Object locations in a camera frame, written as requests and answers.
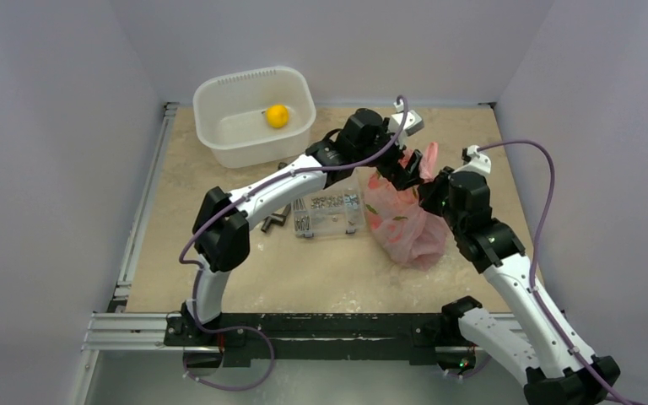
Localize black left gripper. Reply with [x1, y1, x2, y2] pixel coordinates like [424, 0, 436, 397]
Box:
[354, 120, 423, 191]

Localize pink plastic bag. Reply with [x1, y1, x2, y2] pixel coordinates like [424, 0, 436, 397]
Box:
[364, 171, 449, 271]

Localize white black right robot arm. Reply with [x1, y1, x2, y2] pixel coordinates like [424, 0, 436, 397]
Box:
[417, 167, 620, 404]

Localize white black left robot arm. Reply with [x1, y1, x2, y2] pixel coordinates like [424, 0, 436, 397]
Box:
[166, 105, 424, 345]

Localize yellow fake lemon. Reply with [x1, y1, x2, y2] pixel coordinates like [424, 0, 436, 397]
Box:
[264, 104, 289, 129]

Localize clear plastic screw organizer box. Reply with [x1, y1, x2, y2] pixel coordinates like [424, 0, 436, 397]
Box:
[292, 176, 366, 239]

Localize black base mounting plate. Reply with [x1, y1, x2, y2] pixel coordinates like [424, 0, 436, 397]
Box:
[164, 313, 479, 370]

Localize white plastic basin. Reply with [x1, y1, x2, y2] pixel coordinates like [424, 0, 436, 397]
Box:
[192, 66, 316, 169]

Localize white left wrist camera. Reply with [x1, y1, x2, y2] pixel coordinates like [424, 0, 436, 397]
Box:
[388, 110, 424, 137]

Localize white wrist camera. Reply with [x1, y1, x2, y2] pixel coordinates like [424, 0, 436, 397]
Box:
[388, 110, 424, 137]
[456, 145, 492, 177]

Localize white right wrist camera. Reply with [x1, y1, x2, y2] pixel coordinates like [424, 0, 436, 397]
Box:
[456, 145, 492, 177]

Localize dark metal T-handle tool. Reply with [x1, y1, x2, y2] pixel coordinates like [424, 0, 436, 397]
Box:
[261, 162, 293, 235]

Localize aluminium extrusion frame rail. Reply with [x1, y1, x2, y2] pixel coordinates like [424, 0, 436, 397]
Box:
[82, 102, 222, 354]

